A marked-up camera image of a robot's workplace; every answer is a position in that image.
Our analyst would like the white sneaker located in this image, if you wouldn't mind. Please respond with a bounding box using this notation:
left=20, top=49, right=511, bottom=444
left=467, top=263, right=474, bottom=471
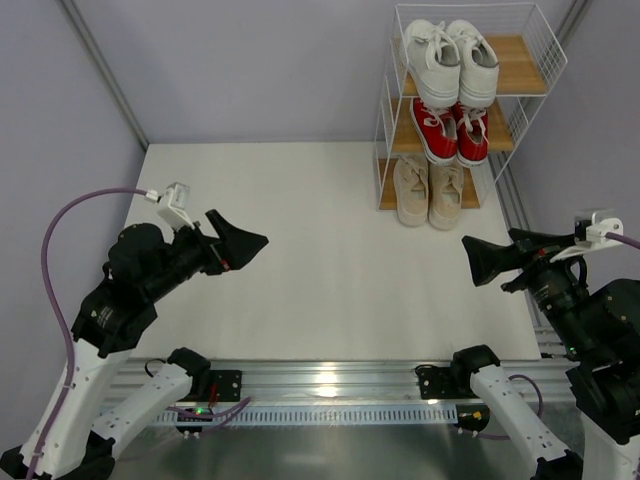
left=403, top=19, right=461, bottom=108
left=446, top=19, right=500, bottom=109

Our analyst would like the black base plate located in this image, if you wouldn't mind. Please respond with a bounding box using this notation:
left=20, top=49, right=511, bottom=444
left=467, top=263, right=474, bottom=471
left=414, top=364, right=477, bottom=400
left=185, top=369, right=243, bottom=404

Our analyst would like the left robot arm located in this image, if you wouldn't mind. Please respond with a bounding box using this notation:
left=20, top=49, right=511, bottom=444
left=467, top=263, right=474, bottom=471
left=1, top=210, right=269, bottom=479

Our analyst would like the beige sneaker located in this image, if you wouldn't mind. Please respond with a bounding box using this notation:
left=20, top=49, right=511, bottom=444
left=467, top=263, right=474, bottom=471
left=393, top=156, right=429, bottom=227
left=428, top=162, right=464, bottom=231

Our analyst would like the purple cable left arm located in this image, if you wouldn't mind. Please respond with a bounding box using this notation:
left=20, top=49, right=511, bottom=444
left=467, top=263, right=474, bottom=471
left=24, top=187, right=151, bottom=480

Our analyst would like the aluminium rail right side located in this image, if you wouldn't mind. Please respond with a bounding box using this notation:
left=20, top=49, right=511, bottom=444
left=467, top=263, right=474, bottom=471
left=489, top=153, right=567, bottom=359

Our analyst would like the black base plate left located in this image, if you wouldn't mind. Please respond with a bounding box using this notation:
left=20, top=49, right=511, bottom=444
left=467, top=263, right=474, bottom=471
left=185, top=369, right=243, bottom=404

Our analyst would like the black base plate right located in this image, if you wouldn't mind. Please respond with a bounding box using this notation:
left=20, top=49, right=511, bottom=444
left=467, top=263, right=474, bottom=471
left=414, top=364, right=477, bottom=400

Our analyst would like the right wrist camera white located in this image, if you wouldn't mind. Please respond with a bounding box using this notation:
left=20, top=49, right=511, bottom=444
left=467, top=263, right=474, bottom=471
left=551, top=209, right=624, bottom=262

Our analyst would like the white slotted cable duct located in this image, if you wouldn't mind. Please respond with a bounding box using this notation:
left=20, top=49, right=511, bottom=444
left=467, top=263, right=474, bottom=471
left=149, top=404, right=459, bottom=427

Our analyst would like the white wire wooden shoe shelf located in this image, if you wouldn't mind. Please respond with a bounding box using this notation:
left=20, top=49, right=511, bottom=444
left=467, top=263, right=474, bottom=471
left=374, top=3, right=567, bottom=213

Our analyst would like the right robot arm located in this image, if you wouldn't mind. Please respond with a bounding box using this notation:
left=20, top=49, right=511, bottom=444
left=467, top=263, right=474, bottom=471
left=451, top=224, right=639, bottom=479

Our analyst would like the aluminium corner post left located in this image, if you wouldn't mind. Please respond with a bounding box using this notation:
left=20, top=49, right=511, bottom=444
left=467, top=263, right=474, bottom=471
left=56, top=0, right=150, bottom=151

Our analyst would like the aluminium rail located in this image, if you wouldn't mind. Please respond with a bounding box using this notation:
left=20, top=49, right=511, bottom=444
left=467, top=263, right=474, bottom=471
left=103, top=358, right=574, bottom=407
left=489, top=153, right=567, bottom=359

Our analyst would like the aluminium rail front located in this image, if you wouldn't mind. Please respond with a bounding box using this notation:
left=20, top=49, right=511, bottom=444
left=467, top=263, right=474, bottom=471
left=103, top=358, right=574, bottom=407

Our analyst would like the red canvas sneaker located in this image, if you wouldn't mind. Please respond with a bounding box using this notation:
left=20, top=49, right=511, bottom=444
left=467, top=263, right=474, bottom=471
left=410, top=97, right=457, bottom=166
left=452, top=102, right=489, bottom=168

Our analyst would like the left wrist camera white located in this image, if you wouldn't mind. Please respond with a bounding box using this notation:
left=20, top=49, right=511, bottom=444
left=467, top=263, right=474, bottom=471
left=144, top=182, right=194, bottom=232

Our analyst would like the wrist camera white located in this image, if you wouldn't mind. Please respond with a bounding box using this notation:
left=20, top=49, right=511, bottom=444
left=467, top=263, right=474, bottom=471
left=551, top=209, right=624, bottom=262
left=144, top=182, right=194, bottom=232

